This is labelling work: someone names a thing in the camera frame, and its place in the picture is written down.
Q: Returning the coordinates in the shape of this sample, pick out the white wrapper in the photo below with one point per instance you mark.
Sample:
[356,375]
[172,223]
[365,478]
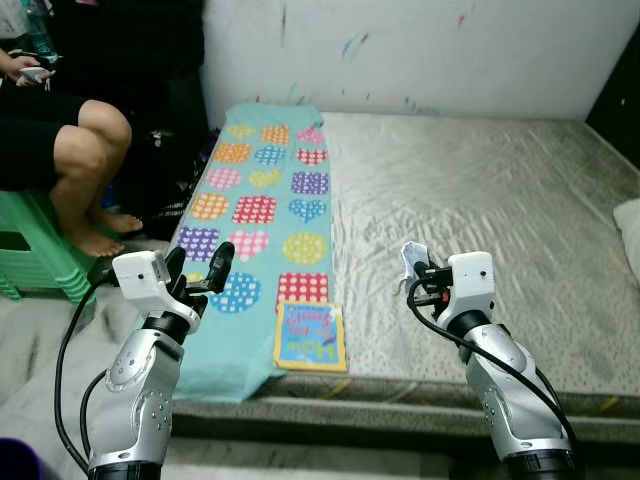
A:
[413,256]

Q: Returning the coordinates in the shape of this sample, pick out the blue yellow children's book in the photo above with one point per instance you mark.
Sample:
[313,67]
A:
[310,338]

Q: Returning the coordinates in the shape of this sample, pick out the cream pillow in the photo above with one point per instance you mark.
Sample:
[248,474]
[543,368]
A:
[628,240]

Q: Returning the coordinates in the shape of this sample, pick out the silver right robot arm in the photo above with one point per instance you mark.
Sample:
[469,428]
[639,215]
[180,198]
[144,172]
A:
[510,390]

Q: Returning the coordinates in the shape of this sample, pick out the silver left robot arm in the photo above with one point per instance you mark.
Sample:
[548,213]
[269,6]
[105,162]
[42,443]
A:
[140,390]

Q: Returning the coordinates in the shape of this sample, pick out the teal blanket with coloured hearts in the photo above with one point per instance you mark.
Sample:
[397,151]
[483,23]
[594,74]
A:
[265,210]

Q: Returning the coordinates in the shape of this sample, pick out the white quilted mattress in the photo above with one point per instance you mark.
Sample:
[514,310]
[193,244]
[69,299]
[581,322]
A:
[480,220]

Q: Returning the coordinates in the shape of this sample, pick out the black bag with silver clasp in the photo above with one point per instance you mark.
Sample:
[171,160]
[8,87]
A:
[160,150]

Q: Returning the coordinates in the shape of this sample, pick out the seated person in black shorts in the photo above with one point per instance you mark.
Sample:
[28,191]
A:
[85,150]

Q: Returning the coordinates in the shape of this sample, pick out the white phone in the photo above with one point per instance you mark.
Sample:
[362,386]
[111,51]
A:
[35,73]

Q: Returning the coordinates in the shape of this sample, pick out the purple bin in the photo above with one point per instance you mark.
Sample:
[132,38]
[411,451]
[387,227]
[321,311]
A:
[20,460]

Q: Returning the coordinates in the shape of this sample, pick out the clear plastic bottle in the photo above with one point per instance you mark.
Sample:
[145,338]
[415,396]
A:
[38,30]

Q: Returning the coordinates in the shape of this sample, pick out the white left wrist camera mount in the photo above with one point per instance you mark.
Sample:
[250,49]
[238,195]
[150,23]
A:
[140,275]

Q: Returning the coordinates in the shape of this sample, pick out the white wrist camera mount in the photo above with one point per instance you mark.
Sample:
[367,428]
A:
[140,275]
[472,280]

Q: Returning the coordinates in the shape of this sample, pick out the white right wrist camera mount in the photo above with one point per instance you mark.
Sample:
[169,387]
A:
[472,280]

